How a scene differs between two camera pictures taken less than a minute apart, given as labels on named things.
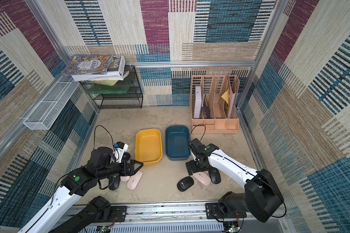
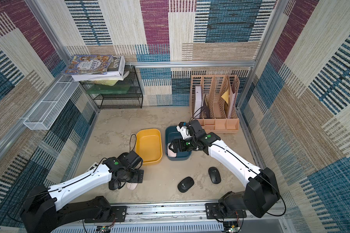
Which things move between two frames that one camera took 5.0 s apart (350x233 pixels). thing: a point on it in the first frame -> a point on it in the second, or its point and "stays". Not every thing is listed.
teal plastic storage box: (177, 138) stays
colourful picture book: (86, 64) stays
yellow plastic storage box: (148, 145) stays
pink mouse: (202, 177) -> (170, 153)
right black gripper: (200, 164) -> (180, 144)
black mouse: (113, 182) stays
